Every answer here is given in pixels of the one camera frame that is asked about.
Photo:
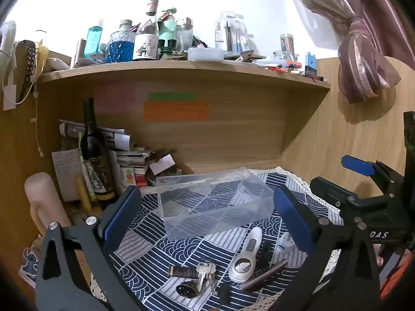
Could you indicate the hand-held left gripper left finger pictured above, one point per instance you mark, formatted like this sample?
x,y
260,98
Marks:
x,y
121,215

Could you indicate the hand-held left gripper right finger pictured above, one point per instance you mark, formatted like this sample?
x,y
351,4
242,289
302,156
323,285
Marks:
x,y
293,225

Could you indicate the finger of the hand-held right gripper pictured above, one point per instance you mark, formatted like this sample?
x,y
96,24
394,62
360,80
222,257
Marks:
x,y
327,188
356,165

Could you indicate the small white tube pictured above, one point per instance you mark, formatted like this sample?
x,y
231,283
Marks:
x,y
285,241

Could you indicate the blue patterned table cloth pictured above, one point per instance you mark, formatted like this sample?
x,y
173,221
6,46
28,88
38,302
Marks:
x,y
152,233

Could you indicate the small black block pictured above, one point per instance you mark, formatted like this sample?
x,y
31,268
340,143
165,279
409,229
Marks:
x,y
265,253

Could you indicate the yellow stick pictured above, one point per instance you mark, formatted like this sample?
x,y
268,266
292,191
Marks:
x,y
83,194

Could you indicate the white handheld magnifier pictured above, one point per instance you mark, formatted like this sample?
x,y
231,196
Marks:
x,y
251,243

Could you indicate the stack of small boxes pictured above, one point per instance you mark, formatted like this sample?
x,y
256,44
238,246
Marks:
x,y
133,165

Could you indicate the white card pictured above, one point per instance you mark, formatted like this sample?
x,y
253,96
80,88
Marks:
x,y
161,164

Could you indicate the dark wine bottle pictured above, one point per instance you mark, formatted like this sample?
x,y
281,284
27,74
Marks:
x,y
94,155

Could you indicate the clear plastic storage box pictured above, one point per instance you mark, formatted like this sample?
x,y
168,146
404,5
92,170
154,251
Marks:
x,y
181,183

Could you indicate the white handwritten note paper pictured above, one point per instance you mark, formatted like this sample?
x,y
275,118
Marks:
x,y
64,168

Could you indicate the rolled magazines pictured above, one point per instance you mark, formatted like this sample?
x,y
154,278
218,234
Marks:
x,y
112,134

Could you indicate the brown cylindrical key fob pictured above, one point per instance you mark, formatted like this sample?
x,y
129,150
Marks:
x,y
182,271

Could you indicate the pink foam cylinder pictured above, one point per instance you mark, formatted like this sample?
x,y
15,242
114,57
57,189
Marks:
x,y
42,191

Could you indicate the bunch of silver keys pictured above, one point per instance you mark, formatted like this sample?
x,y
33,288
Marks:
x,y
202,270

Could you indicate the round black metal disc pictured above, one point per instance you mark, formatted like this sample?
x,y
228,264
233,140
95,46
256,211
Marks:
x,y
187,290

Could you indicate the cartoon sticker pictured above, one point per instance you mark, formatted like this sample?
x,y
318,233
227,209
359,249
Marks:
x,y
29,264

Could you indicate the mauve striped curtain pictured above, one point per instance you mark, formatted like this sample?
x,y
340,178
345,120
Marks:
x,y
356,55

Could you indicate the blue box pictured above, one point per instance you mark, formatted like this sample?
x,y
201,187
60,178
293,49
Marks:
x,y
310,63

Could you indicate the orange sticky note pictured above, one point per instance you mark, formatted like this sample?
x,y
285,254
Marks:
x,y
176,111

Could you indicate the red pen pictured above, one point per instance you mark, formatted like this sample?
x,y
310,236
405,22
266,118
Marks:
x,y
278,69

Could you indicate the green sticky note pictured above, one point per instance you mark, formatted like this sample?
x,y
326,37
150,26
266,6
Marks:
x,y
171,97

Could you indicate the glass jar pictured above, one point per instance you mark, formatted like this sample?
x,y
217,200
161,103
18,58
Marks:
x,y
287,47

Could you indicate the wooden shelf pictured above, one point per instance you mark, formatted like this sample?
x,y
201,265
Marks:
x,y
181,69

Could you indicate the white tag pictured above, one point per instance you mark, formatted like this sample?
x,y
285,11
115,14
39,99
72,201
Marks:
x,y
9,97

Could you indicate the brown cardboard tube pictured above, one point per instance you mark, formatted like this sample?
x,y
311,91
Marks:
x,y
79,53

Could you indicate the bottle of blue beads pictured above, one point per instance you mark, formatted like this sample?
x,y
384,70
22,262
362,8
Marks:
x,y
120,47

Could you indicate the clear bottle with white label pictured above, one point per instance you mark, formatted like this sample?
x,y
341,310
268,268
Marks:
x,y
145,45

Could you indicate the patterned black headband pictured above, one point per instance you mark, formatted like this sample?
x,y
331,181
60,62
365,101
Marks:
x,y
28,68

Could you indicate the teal glass bottle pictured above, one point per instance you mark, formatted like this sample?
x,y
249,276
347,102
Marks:
x,y
93,42

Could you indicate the white round container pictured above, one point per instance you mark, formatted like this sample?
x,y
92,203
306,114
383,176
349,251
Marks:
x,y
205,54

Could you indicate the clear plastic packet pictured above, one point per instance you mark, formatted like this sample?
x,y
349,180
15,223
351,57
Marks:
x,y
228,32

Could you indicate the clear glass bottle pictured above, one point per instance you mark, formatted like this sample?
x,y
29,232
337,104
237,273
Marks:
x,y
184,35

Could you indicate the mint green pump bottle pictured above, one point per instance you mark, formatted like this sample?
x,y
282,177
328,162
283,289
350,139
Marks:
x,y
168,27

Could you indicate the white cloth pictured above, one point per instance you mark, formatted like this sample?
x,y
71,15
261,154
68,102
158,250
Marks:
x,y
7,42

